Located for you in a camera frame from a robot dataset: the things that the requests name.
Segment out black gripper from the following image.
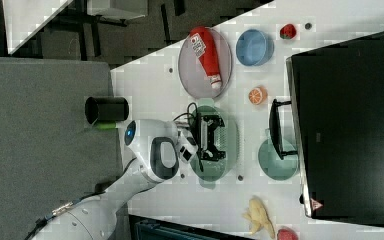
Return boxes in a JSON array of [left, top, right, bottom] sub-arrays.
[[190, 113, 226, 162]]

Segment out green plastic strainer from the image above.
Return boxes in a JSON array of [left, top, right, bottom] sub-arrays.
[[189, 98, 239, 189]]

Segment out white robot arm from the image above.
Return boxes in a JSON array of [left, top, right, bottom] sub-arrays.
[[25, 112, 227, 240]]

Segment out orange slice toy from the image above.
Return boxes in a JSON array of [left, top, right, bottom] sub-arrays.
[[248, 86, 267, 105]]

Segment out grey round plate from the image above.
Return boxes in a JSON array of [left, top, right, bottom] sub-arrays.
[[178, 29, 232, 99]]

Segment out green mug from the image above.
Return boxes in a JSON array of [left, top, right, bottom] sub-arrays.
[[258, 129, 299, 181]]

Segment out yellow banana toy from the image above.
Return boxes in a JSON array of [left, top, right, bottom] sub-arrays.
[[242, 197, 276, 240]]

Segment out red ketchup bottle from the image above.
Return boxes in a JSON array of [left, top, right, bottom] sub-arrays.
[[189, 26, 222, 90]]

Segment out blue bowl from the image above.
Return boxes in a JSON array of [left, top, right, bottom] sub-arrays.
[[236, 29, 274, 66]]

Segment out black cylindrical container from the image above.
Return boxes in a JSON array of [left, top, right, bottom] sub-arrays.
[[85, 97, 129, 125]]

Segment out green spatula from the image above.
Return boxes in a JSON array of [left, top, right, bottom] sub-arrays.
[[93, 122, 117, 130]]

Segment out black toaster oven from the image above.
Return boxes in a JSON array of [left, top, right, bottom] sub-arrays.
[[269, 31, 384, 227]]

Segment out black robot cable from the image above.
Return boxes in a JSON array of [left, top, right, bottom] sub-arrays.
[[172, 101, 201, 124]]

